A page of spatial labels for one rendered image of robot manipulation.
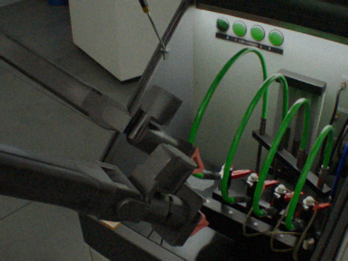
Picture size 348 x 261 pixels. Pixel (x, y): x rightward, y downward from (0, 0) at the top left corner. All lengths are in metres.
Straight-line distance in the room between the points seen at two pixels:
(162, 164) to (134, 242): 0.54
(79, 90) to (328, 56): 0.67
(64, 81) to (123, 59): 3.04
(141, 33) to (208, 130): 2.48
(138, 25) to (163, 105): 3.05
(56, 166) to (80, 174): 0.04
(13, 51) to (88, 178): 0.42
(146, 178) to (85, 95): 0.26
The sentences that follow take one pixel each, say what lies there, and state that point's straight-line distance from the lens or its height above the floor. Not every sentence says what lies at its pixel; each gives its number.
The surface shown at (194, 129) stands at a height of 1.31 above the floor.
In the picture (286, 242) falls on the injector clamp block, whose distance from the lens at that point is 1.10.
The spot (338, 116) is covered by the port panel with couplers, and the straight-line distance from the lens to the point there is 1.21.
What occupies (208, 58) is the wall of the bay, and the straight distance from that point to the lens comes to 1.36.
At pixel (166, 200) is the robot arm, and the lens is 0.67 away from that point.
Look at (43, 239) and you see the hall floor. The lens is 2.51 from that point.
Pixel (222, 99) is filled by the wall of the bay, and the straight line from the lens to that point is 1.39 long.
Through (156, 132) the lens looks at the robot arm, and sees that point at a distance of 0.81.
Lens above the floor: 1.79
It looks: 33 degrees down
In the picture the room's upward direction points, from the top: 1 degrees counter-clockwise
